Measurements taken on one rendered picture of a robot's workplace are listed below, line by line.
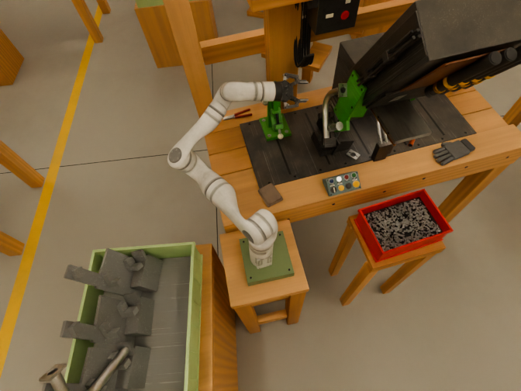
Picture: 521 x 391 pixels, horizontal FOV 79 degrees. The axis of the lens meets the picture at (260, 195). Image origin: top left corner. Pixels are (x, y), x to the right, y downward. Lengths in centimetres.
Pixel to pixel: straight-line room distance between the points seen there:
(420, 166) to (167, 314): 128
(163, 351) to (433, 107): 170
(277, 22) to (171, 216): 162
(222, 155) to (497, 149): 131
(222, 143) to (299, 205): 54
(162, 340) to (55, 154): 236
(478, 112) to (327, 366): 163
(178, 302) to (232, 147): 78
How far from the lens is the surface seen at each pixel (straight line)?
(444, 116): 190
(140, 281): 136
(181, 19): 139
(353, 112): 141
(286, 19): 149
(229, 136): 168
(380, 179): 154
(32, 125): 379
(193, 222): 246
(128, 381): 131
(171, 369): 134
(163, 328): 137
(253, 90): 125
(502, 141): 192
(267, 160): 154
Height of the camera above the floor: 213
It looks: 59 degrees down
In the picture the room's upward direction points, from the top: 6 degrees counter-clockwise
